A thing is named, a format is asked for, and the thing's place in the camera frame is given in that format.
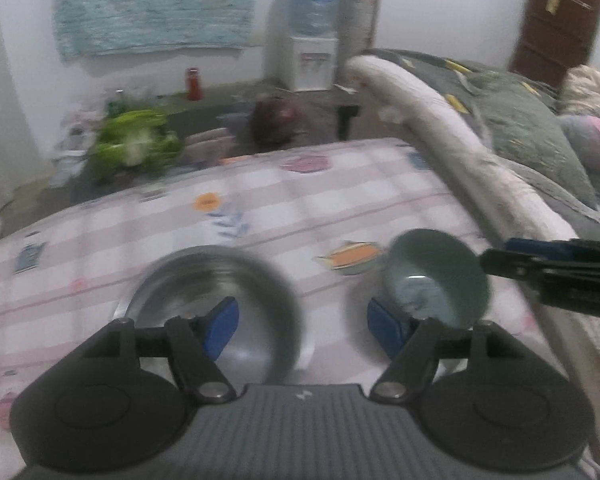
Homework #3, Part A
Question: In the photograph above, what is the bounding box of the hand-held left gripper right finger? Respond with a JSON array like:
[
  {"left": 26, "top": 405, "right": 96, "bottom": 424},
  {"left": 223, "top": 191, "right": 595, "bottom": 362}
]
[{"left": 367, "top": 297, "right": 527, "bottom": 403}]

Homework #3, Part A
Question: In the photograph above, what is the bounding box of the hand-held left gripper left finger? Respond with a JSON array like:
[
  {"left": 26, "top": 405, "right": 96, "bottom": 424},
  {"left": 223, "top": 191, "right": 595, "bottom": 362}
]
[{"left": 82, "top": 296, "right": 241, "bottom": 405}]

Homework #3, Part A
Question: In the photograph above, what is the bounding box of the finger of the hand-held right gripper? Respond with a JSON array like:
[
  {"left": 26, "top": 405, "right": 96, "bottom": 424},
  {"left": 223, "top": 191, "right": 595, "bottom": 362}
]
[
  {"left": 505, "top": 237, "right": 600, "bottom": 264},
  {"left": 480, "top": 248, "right": 561, "bottom": 282}
]

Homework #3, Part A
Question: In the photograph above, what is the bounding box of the small steel bowl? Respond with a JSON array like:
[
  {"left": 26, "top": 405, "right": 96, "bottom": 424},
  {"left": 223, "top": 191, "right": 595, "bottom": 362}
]
[{"left": 112, "top": 245, "right": 316, "bottom": 383}]

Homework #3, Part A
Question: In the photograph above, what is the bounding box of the green ceramic bowl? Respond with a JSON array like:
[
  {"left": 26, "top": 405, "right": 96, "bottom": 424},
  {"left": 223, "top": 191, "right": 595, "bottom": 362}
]
[{"left": 382, "top": 228, "right": 491, "bottom": 328}]

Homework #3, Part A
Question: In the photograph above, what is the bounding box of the pink checkered tablecloth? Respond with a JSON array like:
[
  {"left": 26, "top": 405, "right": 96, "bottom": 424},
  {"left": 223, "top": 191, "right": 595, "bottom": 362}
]
[{"left": 0, "top": 137, "right": 600, "bottom": 480}]

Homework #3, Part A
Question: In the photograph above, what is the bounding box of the white rolled quilt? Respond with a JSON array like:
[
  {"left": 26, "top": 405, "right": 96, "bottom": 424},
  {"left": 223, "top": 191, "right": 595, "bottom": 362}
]
[{"left": 345, "top": 55, "right": 600, "bottom": 361}]

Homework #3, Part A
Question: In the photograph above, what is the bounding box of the cream cloth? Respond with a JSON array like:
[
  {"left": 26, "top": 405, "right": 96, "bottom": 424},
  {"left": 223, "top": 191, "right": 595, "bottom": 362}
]
[{"left": 560, "top": 64, "right": 600, "bottom": 121}]

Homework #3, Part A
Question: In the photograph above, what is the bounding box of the pink plastic package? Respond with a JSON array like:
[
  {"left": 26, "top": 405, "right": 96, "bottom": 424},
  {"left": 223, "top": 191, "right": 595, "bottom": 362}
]
[{"left": 184, "top": 129, "right": 233, "bottom": 162}]

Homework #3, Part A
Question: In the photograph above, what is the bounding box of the green leafy cabbage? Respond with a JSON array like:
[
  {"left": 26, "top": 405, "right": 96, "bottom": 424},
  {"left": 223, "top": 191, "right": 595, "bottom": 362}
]
[{"left": 90, "top": 109, "right": 184, "bottom": 179}]

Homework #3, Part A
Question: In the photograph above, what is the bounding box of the dark red pot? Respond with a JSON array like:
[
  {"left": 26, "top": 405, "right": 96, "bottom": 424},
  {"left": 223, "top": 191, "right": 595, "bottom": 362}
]
[{"left": 250, "top": 95, "right": 311, "bottom": 149}]

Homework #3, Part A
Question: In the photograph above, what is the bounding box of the brown wooden door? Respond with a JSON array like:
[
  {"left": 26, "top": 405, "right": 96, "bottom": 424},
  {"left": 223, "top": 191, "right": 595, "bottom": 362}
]
[{"left": 509, "top": 0, "right": 600, "bottom": 92}]

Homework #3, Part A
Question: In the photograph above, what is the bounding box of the dark low table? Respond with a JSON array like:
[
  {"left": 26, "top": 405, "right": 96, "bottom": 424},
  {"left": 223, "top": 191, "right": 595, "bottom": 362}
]
[{"left": 0, "top": 82, "right": 362, "bottom": 238}]

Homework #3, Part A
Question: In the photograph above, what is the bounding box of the red bottle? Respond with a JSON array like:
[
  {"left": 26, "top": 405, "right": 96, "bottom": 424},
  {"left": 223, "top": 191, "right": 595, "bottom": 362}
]
[{"left": 186, "top": 67, "right": 203, "bottom": 102}]

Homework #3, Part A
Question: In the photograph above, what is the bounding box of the white water dispenser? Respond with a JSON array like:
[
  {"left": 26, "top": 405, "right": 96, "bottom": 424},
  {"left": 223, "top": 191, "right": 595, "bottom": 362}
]
[{"left": 267, "top": 0, "right": 341, "bottom": 92}]

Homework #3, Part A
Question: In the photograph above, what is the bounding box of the white rolled cylinder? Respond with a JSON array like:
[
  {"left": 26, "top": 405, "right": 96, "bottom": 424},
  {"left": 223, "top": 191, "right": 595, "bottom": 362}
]
[{"left": 337, "top": 0, "right": 383, "bottom": 59}]

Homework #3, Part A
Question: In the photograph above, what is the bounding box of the blue patterned wall cloth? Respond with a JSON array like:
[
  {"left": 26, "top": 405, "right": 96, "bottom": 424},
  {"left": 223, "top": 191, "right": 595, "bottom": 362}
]
[{"left": 52, "top": 0, "right": 278, "bottom": 62}]

